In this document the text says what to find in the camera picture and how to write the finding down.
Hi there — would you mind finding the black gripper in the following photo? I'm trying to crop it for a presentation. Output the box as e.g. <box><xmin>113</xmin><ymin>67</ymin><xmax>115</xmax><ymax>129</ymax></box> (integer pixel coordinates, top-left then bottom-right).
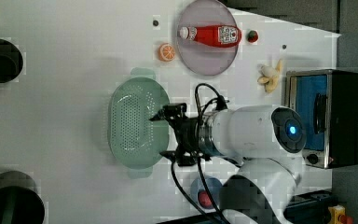
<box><xmin>149</xmin><ymin>103</ymin><xmax>211</xmax><ymax>166</ymax></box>

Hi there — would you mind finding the green plastic strainer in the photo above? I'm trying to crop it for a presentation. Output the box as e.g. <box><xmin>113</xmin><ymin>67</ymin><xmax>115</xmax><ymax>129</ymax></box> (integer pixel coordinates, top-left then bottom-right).
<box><xmin>107</xmin><ymin>67</ymin><xmax>170</xmax><ymax>179</ymax></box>

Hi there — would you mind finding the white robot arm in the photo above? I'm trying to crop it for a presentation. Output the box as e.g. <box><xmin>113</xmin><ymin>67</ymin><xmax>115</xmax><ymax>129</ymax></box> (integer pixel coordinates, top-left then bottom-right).
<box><xmin>150</xmin><ymin>103</ymin><xmax>307</xmax><ymax>224</ymax></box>

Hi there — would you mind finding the blue bowl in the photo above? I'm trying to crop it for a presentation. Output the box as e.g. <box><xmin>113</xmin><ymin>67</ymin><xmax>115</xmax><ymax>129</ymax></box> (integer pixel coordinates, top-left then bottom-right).
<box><xmin>190</xmin><ymin>175</ymin><xmax>222</xmax><ymax>210</ymax></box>

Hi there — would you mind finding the red ball toy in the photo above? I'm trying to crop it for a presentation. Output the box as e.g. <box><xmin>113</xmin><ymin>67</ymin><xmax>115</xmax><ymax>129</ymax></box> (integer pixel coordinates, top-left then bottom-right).
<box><xmin>198</xmin><ymin>190</ymin><xmax>213</xmax><ymax>209</ymax></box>

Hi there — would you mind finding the orange slice toy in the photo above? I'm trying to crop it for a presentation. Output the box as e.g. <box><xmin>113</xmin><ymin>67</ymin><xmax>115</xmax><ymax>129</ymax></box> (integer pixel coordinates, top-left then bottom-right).
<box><xmin>158</xmin><ymin>43</ymin><xmax>176</xmax><ymax>62</ymax></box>

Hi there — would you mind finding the grey round plate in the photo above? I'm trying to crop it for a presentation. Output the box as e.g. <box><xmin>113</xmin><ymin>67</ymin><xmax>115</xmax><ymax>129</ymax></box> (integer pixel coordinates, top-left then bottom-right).
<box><xmin>176</xmin><ymin>0</ymin><xmax>239</xmax><ymax>76</ymax></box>

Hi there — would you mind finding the red ketchup bottle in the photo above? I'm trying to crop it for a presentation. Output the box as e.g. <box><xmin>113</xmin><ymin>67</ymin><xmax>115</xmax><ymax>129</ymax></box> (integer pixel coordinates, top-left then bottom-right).
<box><xmin>179</xmin><ymin>25</ymin><xmax>241</xmax><ymax>48</ymax></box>

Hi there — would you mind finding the peeled banana toy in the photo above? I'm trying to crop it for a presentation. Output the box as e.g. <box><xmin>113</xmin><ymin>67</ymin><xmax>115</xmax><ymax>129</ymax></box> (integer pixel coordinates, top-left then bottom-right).
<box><xmin>257</xmin><ymin>59</ymin><xmax>282</xmax><ymax>93</ymax></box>

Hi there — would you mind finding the red strawberry toy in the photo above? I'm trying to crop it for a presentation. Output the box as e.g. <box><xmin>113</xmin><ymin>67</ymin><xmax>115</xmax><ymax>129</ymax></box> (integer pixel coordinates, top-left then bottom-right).
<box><xmin>247</xmin><ymin>30</ymin><xmax>258</xmax><ymax>43</ymax></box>

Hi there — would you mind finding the black toaster oven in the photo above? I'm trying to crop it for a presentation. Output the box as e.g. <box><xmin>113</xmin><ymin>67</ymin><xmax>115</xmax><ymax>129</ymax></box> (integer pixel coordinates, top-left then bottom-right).
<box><xmin>284</xmin><ymin>69</ymin><xmax>358</xmax><ymax>169</ymax></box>

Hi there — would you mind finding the yellow emergency stop box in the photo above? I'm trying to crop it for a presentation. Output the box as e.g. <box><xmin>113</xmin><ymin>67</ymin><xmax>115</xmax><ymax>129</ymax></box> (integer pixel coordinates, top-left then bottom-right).
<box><xmin>328</xmin><ymin>205</ymin><xmax>353</xmax><ymax>224</ymax></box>

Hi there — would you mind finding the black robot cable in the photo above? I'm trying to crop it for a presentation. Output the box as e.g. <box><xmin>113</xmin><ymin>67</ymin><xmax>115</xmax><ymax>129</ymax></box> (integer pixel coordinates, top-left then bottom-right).
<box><xmin>169</xmin><ymin>82</ymin><xmax>231</xmax><ymax>224</ymax></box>

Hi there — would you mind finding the black cylinder post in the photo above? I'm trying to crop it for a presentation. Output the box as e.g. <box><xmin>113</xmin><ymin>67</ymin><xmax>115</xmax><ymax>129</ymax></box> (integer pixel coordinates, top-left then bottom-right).
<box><xmin>0</xmin><ymin>39</ymin><xmax>23</xmax><ymax>83</ymax></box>
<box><xmin>0</xmin><ymin>171</ymin><xmax>46</xmax><ymax>224</ymax></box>

